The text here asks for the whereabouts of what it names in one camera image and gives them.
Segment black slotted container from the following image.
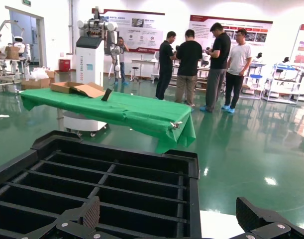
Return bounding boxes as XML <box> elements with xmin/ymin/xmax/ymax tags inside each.
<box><xmin>0</xmin><ymin>130</ymin><xmax>202</xmax><ymax>239</ymax></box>

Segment flat open cardboard box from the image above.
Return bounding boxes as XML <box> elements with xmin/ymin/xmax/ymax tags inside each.
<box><xmin>50</xmin><ymin>81</ymin><xmax>106</xmax><ymax>99</ymax></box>

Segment blue white shelf rack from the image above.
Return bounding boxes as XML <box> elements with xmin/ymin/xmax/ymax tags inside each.
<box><xmin>262</xmin><ymin>62</ymin><xmax>304</xmax><ymax>105</ymax></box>

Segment red-topped wall poster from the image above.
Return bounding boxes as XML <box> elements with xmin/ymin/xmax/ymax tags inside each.
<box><xmin>188</xmin><ymin>14</ymin><xmax>274</xmax><ymax>52</ymax></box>

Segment green tablecloth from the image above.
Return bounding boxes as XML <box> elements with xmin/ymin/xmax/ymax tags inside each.
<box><xmin>19</xmin><ymin>87</ymin><xmax>197</xmax><ymax>154</ymax></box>

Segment white wall pipe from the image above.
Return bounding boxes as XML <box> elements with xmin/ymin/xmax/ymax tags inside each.
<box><xmin>68</xmin><ymin>0</ymin><xmax>74</xmax><ymax>56</ymax></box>

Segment white desk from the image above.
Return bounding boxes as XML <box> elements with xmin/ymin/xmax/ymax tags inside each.
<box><xmin>130</xmin><ymin>58</ymin><xmax>160</xmax><ymax>84</ymax></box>

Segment white plastic bag pile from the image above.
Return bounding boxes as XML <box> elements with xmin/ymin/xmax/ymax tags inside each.
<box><xmin>29</xmin><ymin>66</ymin><xmax>50</xmax><ymax>81</ymax></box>

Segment tall white wheeled robot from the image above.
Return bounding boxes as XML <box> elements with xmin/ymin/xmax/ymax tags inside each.
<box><xmin>63</xmin><ymin>6</ymin><xmax>119</xmax><ymax>137</ymax></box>

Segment man in white shirt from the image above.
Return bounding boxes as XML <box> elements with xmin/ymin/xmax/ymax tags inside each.
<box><xmin>221</xmin><ymin>28</ymin><xmax>253</xmax><ymax>115</ymax></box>

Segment person in grey shirt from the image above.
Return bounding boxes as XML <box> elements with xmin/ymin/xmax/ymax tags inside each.
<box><xmin>114</xmin><ymin>36</ymin><xmax>130</xmax><ymax>86</ymax></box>

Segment man black shirt khaki trousers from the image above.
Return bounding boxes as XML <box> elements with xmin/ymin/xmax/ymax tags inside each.
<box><xmin>175</xmin><ymin>29</ymin><xmax>203</xmax><ymax>108</ymax></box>

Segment red cabinet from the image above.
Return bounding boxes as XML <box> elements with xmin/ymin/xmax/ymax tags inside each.
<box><xmin>58</xmin><ymin>58</ymin><xmax>72</xmax><ymax>73</ymax></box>

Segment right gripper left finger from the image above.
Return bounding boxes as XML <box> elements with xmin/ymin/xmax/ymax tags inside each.
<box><xmin>22</xmin><ymin>196</ymin><xmax>113</xmax><ymax>239</ymax></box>

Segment cardboard box with flaps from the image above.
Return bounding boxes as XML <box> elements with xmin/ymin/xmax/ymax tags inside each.
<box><xmin>21</xmin><ymin>78</ymin><xmax>52</xmax><ymax>91</ymax></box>

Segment pipe frame workbench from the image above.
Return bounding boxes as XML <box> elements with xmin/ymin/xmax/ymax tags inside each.
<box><xmin>0</xmin><ymin>57</ymin><xmax>27</xmax><ymax>88</ymax></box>

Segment white T-foot table leg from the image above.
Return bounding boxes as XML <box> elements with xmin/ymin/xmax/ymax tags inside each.
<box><xmin>57</xmin><ymin>107</ymin><xmax>65</xmax><ymax>130</ymax></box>

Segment grey door frame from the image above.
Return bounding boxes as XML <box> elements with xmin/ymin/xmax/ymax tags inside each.
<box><xmin>4</xmin><ymin>6</ymin><xmax>47</xmax><ymax>75</ymax></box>

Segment man black shirt grey trousers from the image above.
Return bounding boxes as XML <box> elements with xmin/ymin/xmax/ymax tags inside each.
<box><xmin>199</xmin><ymin>22</ymin><xmax>232</xmax><ymax>113</ymax></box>

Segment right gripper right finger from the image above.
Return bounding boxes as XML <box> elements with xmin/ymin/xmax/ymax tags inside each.
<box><xmin>235</xmin><ymin>196</ymin><xmax>304</xmax><ymax>239</ymax></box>

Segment wide white wall poster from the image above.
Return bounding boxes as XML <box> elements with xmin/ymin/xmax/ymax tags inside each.
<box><xmin>103</xmin><ymin>9</ymin><xmax>166</xmax><ymax>53</ymax></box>

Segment red-framed picture poster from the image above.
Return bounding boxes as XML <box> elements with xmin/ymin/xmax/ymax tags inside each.
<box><xmin>293</xmin><ymin>23</ymin><xmax>304</xmax><ymax>64</ymax></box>

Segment small white humanoid robot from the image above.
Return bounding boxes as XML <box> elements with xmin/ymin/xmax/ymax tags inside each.
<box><xmin>11</xmin><ymin>36</ymin><xmax>32</xmax><ymax>78</ymax></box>

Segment small black object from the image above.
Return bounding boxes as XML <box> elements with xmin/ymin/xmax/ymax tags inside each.
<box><xmin>101</xmin><ymin>88</ymin><xmax>113</xmax><ymax>102</ymax></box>

